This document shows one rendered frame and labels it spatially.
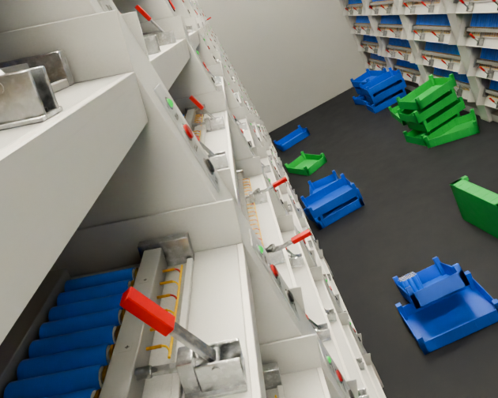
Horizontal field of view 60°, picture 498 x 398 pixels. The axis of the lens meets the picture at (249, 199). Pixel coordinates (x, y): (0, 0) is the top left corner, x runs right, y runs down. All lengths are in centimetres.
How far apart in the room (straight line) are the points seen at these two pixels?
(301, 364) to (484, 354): 118
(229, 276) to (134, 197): 12
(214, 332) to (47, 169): 20
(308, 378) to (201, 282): 21
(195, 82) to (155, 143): 70
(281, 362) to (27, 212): 42
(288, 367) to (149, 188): 27
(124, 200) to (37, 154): 26
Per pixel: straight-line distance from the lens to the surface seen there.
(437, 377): 167
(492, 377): 163
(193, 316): 37
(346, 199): 258
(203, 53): 180
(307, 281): 102
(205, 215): 43
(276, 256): 75
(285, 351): 54
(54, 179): 20
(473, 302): 184
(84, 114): 25
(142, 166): 42
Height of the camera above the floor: 129
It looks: 22 degrees down
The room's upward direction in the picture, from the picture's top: 31 degrees counter-clockwise
